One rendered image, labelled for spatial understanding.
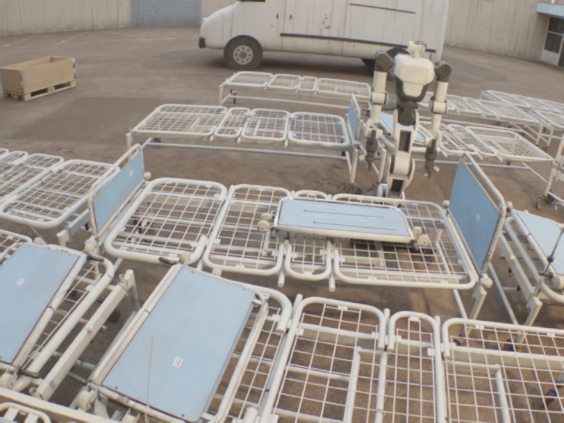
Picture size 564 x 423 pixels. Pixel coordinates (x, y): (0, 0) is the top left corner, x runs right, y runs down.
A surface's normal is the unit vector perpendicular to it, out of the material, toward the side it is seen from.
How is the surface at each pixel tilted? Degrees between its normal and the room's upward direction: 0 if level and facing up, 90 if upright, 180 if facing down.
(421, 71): 90
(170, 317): 7
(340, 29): 88
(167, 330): 7
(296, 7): 88
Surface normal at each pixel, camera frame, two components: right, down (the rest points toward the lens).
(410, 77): -0.12, 0.44
